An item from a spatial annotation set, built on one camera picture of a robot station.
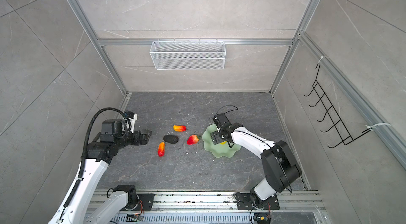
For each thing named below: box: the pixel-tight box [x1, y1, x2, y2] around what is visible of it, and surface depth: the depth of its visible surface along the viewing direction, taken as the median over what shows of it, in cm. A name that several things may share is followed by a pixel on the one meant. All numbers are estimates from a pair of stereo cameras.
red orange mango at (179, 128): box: [172, 124, 187, 133], surface depth 100 cm
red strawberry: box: [187, 134, 200, 146], surface depth 94 cm
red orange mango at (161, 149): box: [157, 141, 166, 157], surface depth 90 cm
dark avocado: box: [163, 134, 179, 144], surface depth 93 cm
